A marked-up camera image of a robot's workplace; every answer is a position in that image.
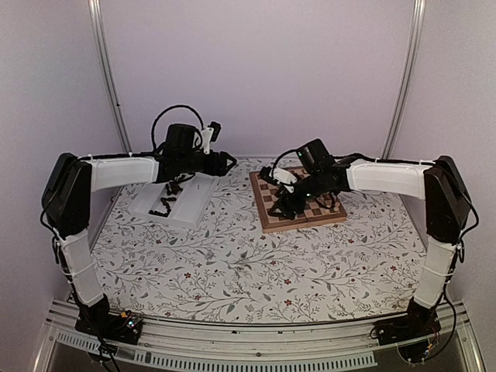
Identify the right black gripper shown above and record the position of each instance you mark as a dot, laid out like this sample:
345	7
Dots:
284	202

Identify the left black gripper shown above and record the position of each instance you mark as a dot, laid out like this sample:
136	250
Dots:
222	170

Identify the wooden chess board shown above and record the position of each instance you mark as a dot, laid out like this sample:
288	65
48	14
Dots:
314	215

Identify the white plastic tray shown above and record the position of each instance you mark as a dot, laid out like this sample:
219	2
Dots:
184	210

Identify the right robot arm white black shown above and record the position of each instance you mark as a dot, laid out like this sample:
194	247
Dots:
437	182

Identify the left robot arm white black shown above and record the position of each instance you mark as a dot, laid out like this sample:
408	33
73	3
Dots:
66	200

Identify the dark chess pieces in tray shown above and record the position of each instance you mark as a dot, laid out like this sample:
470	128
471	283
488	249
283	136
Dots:
166	200

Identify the floral table cloth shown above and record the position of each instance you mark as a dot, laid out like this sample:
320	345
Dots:
228	270

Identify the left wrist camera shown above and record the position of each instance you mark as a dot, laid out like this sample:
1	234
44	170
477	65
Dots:
209	135

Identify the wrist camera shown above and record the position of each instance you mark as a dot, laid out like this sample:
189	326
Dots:
279	177
209	135

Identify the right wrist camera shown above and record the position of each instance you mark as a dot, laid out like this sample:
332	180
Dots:
279	177

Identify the aluminium front rail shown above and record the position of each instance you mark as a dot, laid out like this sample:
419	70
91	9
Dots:
178	345

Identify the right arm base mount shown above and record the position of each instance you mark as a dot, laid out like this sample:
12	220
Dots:
407	329

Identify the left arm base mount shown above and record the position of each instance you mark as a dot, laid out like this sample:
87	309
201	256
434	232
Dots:
126	327

